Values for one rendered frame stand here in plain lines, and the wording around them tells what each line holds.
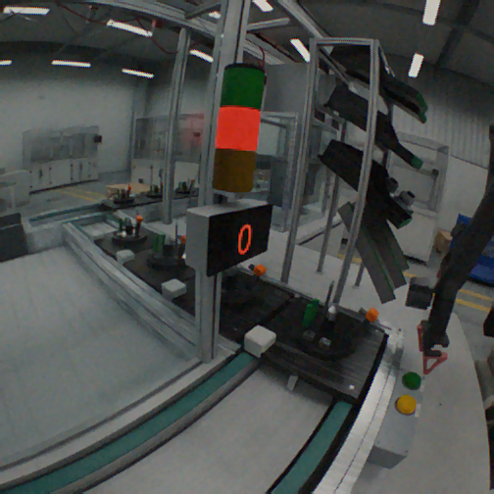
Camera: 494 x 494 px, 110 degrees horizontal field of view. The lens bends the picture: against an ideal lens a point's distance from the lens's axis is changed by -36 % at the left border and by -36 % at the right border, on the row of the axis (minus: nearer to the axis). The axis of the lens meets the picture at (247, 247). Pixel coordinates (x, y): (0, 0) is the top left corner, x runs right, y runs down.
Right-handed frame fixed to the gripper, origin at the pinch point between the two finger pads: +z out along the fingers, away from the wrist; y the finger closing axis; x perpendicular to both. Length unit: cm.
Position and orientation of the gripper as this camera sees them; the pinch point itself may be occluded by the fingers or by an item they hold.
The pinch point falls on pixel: (423, 360)
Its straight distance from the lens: 73.9
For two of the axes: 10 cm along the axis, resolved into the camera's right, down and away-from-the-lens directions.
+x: 9.1, 0.8, -4.0
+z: 0.3, 9.6, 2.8
